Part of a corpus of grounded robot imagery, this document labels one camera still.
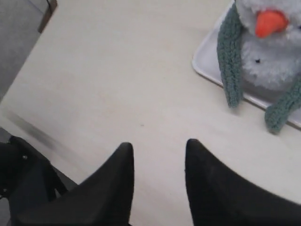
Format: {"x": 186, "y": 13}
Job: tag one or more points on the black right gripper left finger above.
{"x": 103, "y": 199}

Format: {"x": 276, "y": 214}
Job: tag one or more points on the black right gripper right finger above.
{"x": 220, "y": 197}

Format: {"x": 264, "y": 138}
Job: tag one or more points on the green fuzzy scarf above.
{"x": 231, "y": 58}

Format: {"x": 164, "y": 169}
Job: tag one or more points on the white plush snowman toy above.
{"x": 271, "y": 42}

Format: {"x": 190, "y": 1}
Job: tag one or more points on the white plastic tray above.
{"x": 207, "y": 61}

